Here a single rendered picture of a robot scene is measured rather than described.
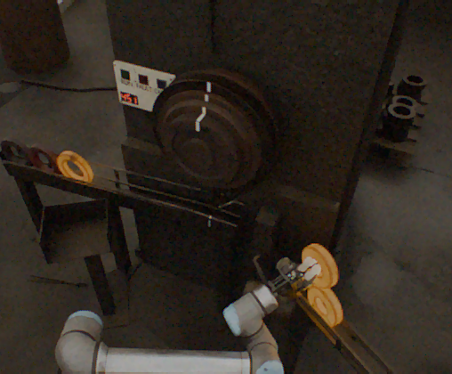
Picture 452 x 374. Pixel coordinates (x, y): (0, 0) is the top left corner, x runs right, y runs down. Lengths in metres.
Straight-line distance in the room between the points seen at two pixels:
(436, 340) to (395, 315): 0.22
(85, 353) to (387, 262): 1.90
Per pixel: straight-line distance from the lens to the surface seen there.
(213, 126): 1.43
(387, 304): 2.62
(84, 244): 1.99
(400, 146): 3.37
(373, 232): 2.91
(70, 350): 1.40
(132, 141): 2.01
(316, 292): 1.64
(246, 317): 1.46
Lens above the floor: 2.10
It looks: 45 degrees down
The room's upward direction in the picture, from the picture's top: 1 degrees clockwise
